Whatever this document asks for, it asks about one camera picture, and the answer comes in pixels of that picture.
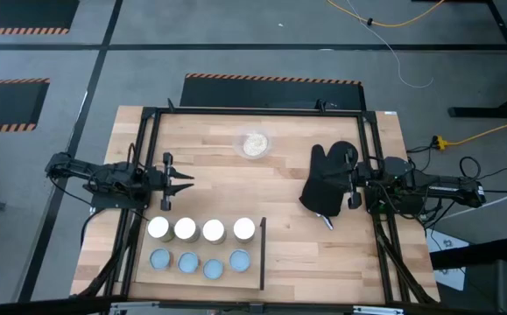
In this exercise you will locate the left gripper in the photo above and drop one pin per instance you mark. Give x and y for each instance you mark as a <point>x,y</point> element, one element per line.
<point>167,181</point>

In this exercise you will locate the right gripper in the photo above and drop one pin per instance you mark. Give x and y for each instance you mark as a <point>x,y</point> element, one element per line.
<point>354,201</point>

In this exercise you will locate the tall green pears can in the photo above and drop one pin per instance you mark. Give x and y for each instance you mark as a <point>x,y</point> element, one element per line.
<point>185,228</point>

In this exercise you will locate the tall silver-lidded can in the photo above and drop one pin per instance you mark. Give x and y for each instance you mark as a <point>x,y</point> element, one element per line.
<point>213,230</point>
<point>244,228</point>
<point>159,227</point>

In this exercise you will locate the orange label can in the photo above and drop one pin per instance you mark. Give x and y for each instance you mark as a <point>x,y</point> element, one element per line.
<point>160,259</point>

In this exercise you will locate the peaches label can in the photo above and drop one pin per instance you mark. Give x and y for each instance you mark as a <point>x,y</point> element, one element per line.
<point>240,260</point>
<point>188,262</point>

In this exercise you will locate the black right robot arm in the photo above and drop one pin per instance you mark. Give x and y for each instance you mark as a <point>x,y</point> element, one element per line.
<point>437,188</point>

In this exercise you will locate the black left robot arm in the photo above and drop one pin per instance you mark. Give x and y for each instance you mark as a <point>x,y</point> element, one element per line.
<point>104,177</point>

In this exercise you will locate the black oven mitt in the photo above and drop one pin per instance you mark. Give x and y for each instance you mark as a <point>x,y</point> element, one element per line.
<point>318,197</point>

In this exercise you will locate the silver metal spoon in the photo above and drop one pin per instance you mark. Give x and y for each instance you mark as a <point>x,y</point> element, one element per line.
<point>328,223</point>

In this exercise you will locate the translucent plastic bowl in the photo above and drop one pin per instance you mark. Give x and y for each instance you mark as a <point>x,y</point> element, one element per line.
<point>237,144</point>

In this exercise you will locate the white label sticker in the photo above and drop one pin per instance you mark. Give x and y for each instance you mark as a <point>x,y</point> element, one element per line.
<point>390,113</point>

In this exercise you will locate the heap of oats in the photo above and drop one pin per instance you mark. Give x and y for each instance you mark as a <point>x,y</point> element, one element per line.
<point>255,144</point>

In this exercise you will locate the white paper sheet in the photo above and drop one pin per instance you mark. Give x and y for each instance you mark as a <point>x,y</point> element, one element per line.
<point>443,242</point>

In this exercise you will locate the black metal stand base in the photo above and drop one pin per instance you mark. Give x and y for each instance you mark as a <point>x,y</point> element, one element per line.
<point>489,113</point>

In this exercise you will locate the black box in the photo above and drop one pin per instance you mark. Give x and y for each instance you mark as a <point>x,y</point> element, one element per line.
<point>498,284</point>

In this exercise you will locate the black metal table frame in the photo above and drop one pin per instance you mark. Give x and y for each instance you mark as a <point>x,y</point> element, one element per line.
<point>257,111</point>

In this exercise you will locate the black shelf end frame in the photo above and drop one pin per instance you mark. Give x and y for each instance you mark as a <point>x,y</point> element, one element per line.
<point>262,262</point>

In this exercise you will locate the black rail with silver brackets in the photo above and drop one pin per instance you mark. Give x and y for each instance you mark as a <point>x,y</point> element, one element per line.
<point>38,306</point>

